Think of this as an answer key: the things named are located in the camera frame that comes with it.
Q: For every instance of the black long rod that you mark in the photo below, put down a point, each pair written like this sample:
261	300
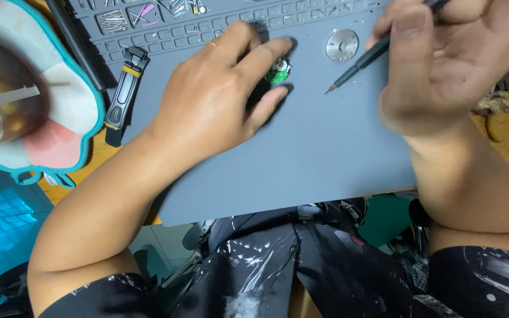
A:
77	44

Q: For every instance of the silver round metal disc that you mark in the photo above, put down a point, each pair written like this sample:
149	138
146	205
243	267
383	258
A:
342	45

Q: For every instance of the beige twine bundle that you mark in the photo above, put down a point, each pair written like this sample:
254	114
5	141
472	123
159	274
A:
496	102

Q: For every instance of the clear plastic drink cup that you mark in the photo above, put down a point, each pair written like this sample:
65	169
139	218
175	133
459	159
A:
7	88

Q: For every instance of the person's right hand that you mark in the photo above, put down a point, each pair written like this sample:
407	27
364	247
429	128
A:
457	57

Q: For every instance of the black white-patterned shirt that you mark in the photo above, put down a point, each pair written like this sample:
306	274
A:
347	282

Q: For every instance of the black pen-shaped precision tool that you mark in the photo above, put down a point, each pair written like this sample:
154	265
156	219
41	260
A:
362	62

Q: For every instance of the black and yellow hand tool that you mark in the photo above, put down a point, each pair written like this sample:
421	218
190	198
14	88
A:
124	92

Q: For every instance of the grey silicone work mat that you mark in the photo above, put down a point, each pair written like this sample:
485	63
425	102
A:
303	154

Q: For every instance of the person's left hand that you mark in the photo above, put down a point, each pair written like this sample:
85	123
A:
201	101

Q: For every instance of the white pink teal-edged cloth pad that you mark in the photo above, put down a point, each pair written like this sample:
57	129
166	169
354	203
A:
66	97

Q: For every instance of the green round circuit board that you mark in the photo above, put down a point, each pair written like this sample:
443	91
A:
276	74

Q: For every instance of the pink thin sticks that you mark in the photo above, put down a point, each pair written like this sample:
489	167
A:
142	14

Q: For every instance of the heap of small metal parts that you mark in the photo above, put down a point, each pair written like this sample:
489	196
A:
181	6

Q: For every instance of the heap of silver pins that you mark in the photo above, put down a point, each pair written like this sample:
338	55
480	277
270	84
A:
112	21

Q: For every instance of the white drinking straw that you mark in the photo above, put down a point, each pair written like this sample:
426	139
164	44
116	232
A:
7	98

